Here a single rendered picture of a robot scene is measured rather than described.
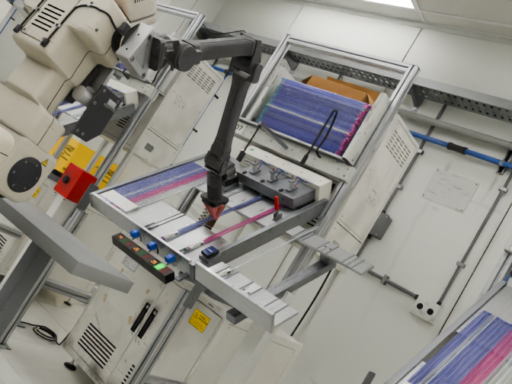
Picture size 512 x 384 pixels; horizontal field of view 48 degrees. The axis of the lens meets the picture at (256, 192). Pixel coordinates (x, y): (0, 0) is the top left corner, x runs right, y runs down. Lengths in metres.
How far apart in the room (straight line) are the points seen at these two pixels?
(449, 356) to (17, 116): 1.34
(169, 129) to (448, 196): 1.81
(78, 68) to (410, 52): 3.25
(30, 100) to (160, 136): 1.99
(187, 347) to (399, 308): 1.76
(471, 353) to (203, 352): 1.00
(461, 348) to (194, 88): 2.42
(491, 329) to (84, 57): 1.40
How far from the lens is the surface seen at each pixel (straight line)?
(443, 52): 4.45
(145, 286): 2.54
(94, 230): 3.55
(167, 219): 2.27
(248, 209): 2.32
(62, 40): 1.61
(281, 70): 2.85
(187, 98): 3.62
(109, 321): 2.62
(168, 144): 3.62
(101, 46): 1.61
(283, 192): 2.34
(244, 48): 1.92
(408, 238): 3.84
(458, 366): 1.72
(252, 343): 1.91
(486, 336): 1.84
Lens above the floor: 0.87
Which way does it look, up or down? 5 degrees up
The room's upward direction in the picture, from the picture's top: 31 degrees clockwise
